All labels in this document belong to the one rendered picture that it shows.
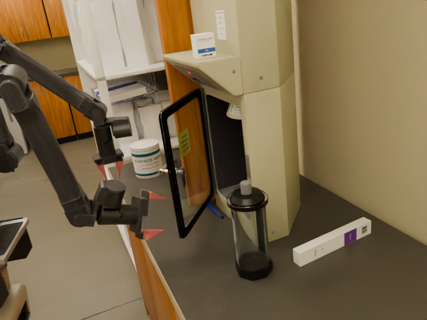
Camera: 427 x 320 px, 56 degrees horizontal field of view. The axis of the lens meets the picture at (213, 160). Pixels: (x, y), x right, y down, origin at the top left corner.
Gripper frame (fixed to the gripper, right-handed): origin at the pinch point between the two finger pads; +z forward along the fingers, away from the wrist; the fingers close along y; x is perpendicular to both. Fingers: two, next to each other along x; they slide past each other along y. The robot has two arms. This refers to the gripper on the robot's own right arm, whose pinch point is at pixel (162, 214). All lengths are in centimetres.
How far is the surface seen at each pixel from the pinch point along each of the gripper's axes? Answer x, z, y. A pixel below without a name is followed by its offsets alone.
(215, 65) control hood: -25.4, -1.8, 40.6
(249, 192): -28.8, 9.3, 9.7
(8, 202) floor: 345, 0, -35
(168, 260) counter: -0.9, 2.6, -13.6
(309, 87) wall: -1, 56, 48
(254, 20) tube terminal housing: -30, 6, 53
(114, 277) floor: 153, 45, -63
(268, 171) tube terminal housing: -21.2, 21.8, 15.4
